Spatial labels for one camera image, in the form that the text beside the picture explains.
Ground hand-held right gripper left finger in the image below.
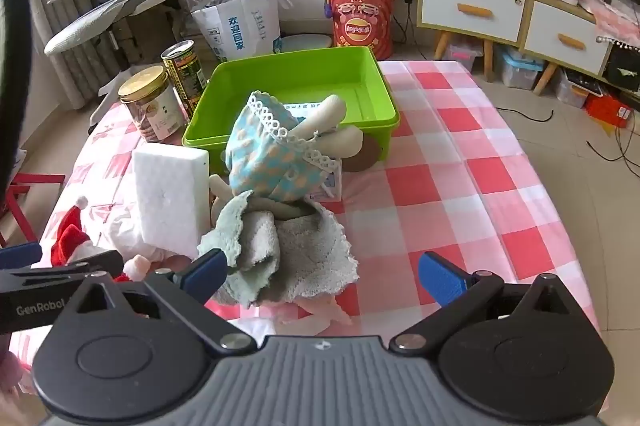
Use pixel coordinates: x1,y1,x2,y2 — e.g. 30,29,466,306
60,248,258,354

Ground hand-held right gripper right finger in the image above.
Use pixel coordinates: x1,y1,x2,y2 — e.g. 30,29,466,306
390,251,583,354

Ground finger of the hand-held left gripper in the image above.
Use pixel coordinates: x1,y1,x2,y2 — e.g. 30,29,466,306
0,242,44,270
0,250,126,289

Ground red santa plush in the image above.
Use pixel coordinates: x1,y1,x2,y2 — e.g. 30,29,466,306
50,196,151,283

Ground white cloth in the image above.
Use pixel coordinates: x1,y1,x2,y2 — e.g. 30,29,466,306
97,206,166,267

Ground grey-green towel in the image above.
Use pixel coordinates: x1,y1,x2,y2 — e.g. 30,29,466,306
196,191,361,309

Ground pink plush toy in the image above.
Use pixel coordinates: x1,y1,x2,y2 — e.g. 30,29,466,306
277,291,353,332

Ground blue white milk carton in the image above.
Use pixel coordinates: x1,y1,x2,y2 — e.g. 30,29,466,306
305,161,343,203

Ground green plastic box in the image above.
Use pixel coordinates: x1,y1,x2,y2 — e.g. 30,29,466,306
181,46,401,174

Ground red stool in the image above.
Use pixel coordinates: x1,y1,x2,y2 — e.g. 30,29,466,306
0,173,66,247

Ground white sponge block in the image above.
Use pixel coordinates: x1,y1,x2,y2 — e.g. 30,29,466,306
131,143,211,257

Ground pink checkered tablecloth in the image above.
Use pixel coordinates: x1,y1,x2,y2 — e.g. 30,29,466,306
7,58,601,407

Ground rag doll with blue dress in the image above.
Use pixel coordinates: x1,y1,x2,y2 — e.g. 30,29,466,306
209,90,363,227

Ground gold-lidded cookie jar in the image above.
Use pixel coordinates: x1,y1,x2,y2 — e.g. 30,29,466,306
118,65,187,142

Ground tall black yellow can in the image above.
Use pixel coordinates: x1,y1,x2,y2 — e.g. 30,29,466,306
161,40,208,119

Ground clear storage box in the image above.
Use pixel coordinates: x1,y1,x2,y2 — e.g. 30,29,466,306
447,41,483,72

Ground blue-lidded storage box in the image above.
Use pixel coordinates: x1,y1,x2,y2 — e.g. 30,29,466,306
500,46,546,89

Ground red cardboard box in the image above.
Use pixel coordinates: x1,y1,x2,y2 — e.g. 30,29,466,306
585,93,633,129

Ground white paper bag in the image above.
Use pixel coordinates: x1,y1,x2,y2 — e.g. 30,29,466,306
187,0,291,62

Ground wooden white drawer cabinet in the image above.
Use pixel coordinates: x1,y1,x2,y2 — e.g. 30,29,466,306
416,0,616,97

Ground red snack bucket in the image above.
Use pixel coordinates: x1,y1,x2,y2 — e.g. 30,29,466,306
327,0,401,61

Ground black box with white print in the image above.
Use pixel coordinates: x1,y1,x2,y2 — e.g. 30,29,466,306
602,38,640,92

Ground pink cloth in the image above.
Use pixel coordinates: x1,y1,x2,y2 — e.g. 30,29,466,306
575,0,640,47

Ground black floor cable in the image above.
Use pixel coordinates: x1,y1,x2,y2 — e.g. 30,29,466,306
587,121,640,177

